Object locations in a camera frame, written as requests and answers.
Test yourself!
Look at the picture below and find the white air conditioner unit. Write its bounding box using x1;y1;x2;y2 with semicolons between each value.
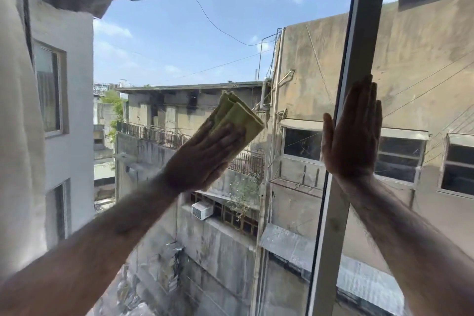
191;200;215;221

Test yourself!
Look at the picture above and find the person's right forearm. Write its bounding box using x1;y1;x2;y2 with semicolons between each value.
334;174;474;316

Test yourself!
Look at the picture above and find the small leafy plant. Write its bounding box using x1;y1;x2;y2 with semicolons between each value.
227;174;261;221

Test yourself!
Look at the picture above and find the person's left hand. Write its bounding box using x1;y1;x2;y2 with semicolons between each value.
162;120;247;198

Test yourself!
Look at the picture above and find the white curtain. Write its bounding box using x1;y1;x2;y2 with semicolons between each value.
0;0;48;285

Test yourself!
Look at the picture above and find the person's left forearm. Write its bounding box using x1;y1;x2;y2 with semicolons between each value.
0;174;183;316

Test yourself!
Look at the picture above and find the green tree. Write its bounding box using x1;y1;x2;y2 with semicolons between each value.
101;89;125;142

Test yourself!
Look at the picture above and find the white window frame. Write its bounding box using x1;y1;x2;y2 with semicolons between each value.
307;0;392;316

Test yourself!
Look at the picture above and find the black overhead cable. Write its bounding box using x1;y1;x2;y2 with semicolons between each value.
173;0;277;47

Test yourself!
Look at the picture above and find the corrugated metal awning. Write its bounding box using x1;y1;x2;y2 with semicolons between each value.
258;222;410;316

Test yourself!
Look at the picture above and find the person's right hand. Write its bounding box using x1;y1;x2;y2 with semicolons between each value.
321;74;383;183

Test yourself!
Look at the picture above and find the weathered low concrete building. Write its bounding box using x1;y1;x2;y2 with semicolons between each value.
114;81;273;316

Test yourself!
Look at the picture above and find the metal balcony railing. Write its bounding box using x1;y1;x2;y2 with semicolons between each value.
116;119;266;180

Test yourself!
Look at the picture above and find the green cleaning cloth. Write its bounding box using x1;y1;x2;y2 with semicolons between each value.
197;90;266;163

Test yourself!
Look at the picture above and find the tall stained concrete building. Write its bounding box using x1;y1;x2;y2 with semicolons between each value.
256;0;474;316

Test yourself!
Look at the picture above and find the grey plastered building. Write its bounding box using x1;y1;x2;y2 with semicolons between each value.
29;0;96;251

